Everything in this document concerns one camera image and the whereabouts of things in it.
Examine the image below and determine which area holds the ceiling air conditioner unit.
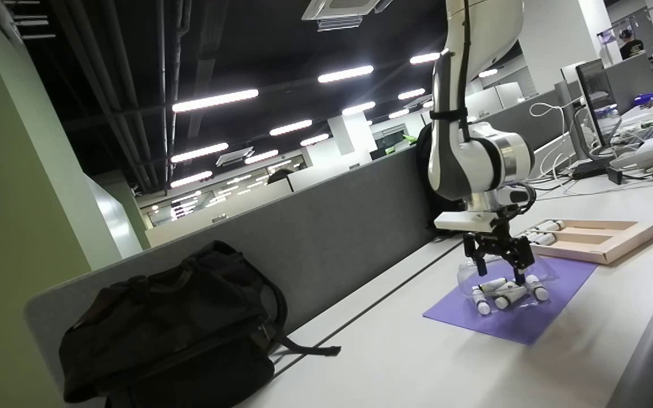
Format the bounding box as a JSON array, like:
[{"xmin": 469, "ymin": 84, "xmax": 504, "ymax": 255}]
[{"xmin": 300, "ymin": 0, "xmax": 393, "ymax": 31}]

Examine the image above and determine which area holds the wooden tray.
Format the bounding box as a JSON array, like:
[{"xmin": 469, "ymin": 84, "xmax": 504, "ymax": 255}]
[{"xmin": 520, "ymin": 216, "xmax": 653, "ymax": 267}]

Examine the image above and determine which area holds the computer monitor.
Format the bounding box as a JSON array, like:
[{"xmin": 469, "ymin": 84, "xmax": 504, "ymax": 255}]
[{"xmin": 573, "ymin": 56, "xmax": 625, "ymax": 183}]

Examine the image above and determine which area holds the purple mat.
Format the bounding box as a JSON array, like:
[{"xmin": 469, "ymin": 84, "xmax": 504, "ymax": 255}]
[{"xmin": 423, "ymin": 255, "xmax": 599, "ymax": 348}]

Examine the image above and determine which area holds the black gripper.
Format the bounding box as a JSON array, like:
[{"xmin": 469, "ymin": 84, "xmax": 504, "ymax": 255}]
[{"xmin": 461, "ymin": 225, "xmax": 537, "ymax": 287}]

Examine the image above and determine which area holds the ceiling fluorescent light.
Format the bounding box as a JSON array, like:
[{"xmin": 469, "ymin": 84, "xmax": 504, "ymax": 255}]
[
  {"xmin": 170, "ymin": 85, "xmax": 264, "ymax": 116},
  {"xmin": 268, "ymin": 118, "xmax": 315, "ymax": 139},
  {"xmin": 409, "ymin": 49, "xmax": 454, "ymax": 67},
  {"xmin": 169, "ymin": 141, "xmax": 232, "ymax": 165},
  {"xmin": 169, "ymin": 167, "xmax": 215, "ymax": 191},
  {"xmin": 315, "ymin": 64, "xmax": 377, "ymax": 85}
]

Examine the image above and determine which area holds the black duffel bag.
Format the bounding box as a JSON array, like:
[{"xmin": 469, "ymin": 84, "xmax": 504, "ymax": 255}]
[{"xmin": 56, "ymin": 237, "xmax": 345, "ymax": 408}]

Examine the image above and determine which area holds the grey desk partition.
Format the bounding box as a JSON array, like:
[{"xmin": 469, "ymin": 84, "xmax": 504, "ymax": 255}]
[{"xmin": 22, "ymin": 143, "xmax": 466, "ymax": 380}]

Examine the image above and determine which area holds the white desk device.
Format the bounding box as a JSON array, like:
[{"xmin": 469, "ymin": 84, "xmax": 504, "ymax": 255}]
[{"xmin": 608, "ymin": 133, "xmax": 653, "ymax": 175}]

